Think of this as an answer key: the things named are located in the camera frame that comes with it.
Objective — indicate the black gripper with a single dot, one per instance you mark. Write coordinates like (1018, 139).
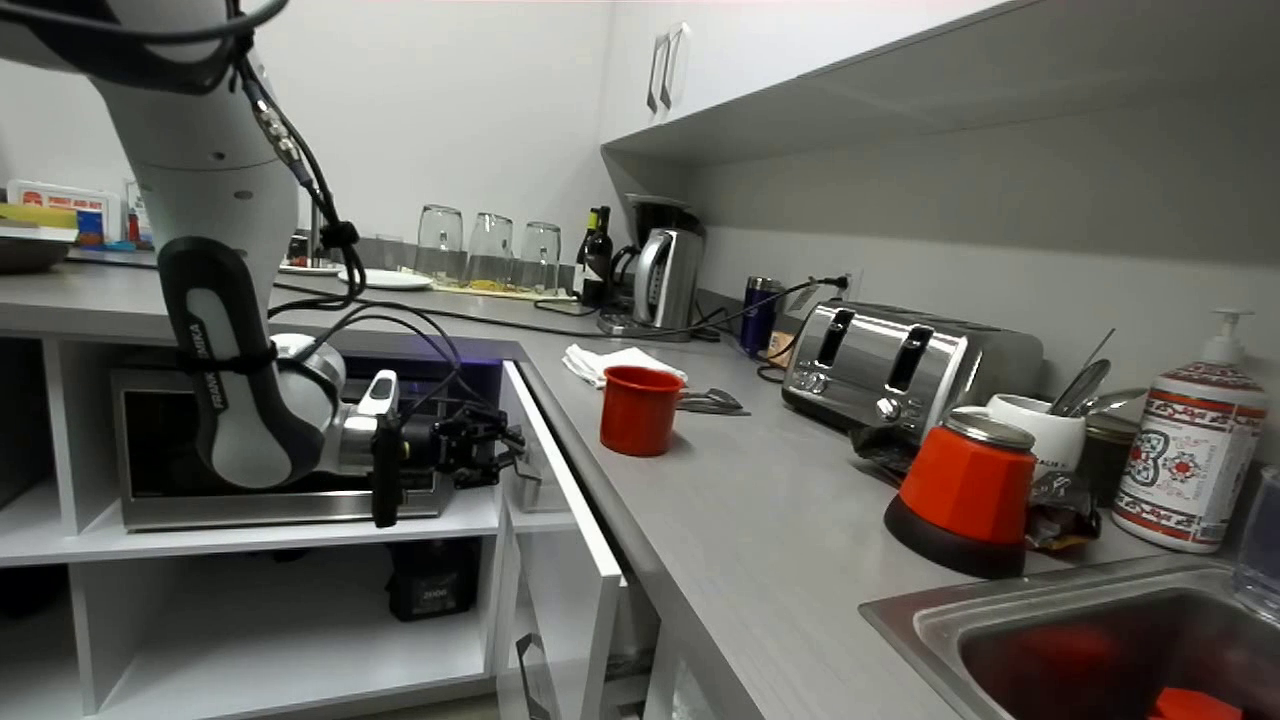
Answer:
(437, 449)

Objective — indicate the white kitchen drawer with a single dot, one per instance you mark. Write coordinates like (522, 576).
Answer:
(565, 587)

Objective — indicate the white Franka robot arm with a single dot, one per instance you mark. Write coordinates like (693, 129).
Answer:
(212, 175)

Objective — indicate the plain white folded towel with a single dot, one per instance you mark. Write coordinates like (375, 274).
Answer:
(607, 362)

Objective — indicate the white open shelf unit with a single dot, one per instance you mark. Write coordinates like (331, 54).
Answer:
(264, 640)

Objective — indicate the black box device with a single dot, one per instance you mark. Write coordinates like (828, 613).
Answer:
(432, 587)

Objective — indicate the red plastic cup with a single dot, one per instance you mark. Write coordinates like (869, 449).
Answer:
(641, 423)

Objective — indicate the yellow patterned drying mat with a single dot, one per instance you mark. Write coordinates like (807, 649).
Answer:
(487, 289)

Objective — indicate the white plate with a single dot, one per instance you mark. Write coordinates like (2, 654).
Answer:
(401, 281)

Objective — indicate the dark glass bottle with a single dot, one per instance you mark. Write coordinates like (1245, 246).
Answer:
(598, 262)

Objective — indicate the grey flat pad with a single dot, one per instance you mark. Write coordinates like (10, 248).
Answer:
(713, 402)

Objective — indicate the stainless steel electric kettle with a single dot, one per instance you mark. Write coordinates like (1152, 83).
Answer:
(666, 281)

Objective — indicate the blue purple canister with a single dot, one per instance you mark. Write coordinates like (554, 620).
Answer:
(760, 322)

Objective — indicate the stainless steel black microwave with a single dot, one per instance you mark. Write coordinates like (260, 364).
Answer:
(152, 444)

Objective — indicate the stainless steel four-slot toaster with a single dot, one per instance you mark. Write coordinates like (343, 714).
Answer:
(866, 364)

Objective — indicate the white glossy cabinet door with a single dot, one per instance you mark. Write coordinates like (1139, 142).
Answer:
(626, 64)
(726, 54)

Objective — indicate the red moka pot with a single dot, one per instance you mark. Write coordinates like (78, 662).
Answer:
(964, 493)

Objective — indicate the colourful cardboard box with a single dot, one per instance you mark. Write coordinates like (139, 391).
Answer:
(54, 205)

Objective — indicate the dark shallow bowl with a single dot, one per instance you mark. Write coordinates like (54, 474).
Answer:
(24, 248)

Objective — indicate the white utensil mug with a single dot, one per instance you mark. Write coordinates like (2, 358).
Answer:
(1040, 432)

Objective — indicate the metal spoon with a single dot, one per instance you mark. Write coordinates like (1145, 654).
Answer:
(1078, 387)

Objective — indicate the dark glass jar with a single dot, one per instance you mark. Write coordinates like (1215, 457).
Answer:
(1108, 460)

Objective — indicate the stainless steel sink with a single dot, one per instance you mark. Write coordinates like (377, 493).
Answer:
(1093, 662)

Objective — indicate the red patterned soap dispenser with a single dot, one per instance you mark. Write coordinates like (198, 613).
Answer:
(1185, 460)

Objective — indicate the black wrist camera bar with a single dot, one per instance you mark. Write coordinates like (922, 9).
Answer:
(384, 474)

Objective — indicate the grey wall cabinet carcass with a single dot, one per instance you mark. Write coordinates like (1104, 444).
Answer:
(1003, 144)

